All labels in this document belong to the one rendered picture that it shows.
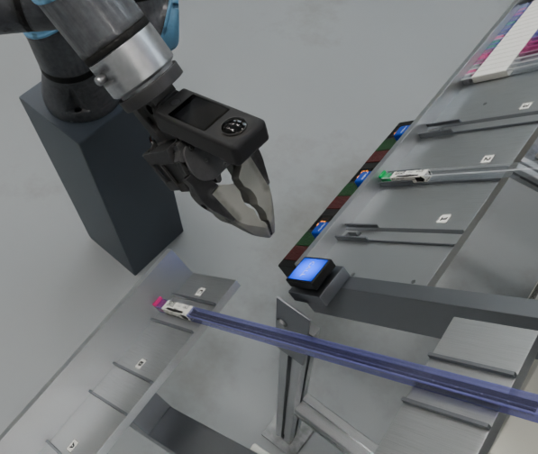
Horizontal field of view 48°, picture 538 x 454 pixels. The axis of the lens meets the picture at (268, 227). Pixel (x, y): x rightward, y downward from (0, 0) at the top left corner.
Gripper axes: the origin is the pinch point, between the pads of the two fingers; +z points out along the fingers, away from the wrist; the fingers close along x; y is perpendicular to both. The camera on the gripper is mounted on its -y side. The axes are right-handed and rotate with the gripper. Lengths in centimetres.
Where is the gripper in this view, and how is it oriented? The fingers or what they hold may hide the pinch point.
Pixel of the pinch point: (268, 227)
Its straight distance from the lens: 67.5
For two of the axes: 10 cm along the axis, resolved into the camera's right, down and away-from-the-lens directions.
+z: 5.5, 7.3, 4.0
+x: -6.1, 6.8, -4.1
